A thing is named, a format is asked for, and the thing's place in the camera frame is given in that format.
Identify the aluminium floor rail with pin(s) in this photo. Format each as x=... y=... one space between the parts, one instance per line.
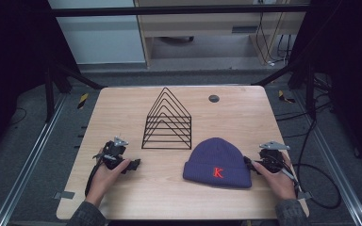
x=336 y=163
x=28 y=160

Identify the grey round table grommet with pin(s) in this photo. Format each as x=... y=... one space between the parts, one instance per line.
x=213 y=98

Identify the black horizontal frame bar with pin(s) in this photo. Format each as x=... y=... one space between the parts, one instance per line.
x=176 y=10

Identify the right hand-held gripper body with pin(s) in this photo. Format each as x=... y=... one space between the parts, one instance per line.
x=271 y=155

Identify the black metal stand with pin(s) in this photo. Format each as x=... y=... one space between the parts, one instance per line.
x=308 y=78
x=52 y=81

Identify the light wooden desk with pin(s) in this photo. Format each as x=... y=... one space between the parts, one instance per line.
x=201 y=25

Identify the white cabinet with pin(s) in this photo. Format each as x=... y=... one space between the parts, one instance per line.
x=100 y=34

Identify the purple knit beanie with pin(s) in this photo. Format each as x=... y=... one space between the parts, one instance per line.
x=217 y=164

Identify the yellow black striped tape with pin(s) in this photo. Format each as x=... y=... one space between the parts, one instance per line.
x=82 y=101
x=285 y=97

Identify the grey tape piece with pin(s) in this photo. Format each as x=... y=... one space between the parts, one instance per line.
x=304 y=195
x=64 y=195

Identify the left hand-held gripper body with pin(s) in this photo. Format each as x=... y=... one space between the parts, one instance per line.
x=113 y=153

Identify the person's right hand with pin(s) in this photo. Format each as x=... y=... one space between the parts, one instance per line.
x=276 y=183

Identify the person's left hand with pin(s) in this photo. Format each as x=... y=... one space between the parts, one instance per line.
x=105 y=180

